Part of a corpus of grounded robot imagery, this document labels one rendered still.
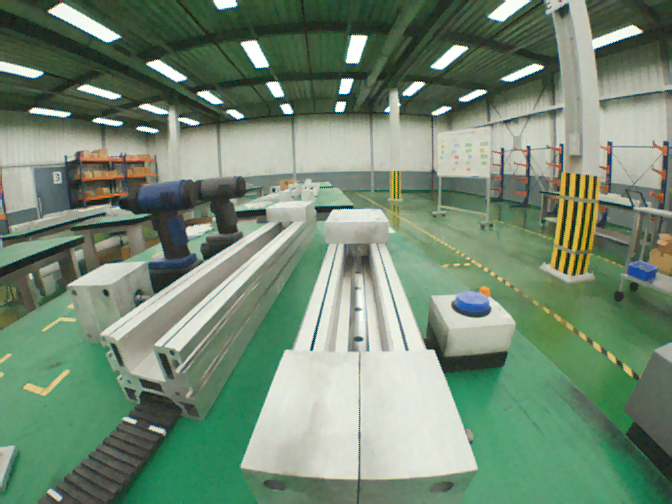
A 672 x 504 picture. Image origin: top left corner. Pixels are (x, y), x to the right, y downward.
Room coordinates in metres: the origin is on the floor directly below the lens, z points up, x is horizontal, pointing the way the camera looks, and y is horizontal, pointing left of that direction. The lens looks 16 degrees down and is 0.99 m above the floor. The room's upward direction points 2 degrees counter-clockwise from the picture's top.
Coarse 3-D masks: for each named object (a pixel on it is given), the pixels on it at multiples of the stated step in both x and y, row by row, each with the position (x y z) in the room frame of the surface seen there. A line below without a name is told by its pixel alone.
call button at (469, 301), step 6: (462, 294) 0.27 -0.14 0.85; (468, 294) 0.26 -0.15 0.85; (474, 294) 0.26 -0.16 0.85; (480, 294) 0.26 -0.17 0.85; (456, 300) 0.26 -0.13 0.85; (462, 300) 0.25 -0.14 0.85; (468, 300) 0.25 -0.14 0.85; (474, 300) 0.25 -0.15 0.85; (480, 300) 0.25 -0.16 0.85; (486, 300) 0.25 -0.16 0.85; (462, 306) 0.25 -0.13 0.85; (468, 306) 0.24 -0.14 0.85; (474, 306) 0.24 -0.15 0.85; (480, 306) 0.24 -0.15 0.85; (486, 306) 0.24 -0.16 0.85; (474, 312) 0.24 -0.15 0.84
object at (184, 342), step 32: (224, 256) 0.41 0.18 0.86; (256, 256) 0.41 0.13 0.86; (288, 256) 0.53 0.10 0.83; (192, 288) 0.30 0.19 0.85; (224, 288) 0.28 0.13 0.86; (256, 288) 0.34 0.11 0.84; (128, 320) 0.20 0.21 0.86; (160, 320) 0.23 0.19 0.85; (192, 320) 0.20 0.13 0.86; (224, 320) 0.25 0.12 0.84; (256, 320) 0.33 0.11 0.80; (128, 352) 0.17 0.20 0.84; (160, 352) 0.16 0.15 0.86; (192, 352) 0.19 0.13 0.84; (224, 352) 0.23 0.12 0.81; (128, 384) 0.16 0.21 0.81; (160, 384) 0.17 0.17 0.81; (192, 384) 0.16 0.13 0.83; (224, 384) 0.21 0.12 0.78; (192, 416) 0.16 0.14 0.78
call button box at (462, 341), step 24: (432, 312) 0.28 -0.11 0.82; (456, 312) 0.25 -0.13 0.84; (480, 312) 0.24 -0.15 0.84; (504, 312) 0.24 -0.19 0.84; (432, 336) 0.27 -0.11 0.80; (456, 336) 0.22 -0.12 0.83; (480, 336) 0.22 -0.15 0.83; (504, 336) 0.22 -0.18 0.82; (456, 360) 0.22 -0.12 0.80; (480, 360) 0.22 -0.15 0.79; (504, 360) 0.21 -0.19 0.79
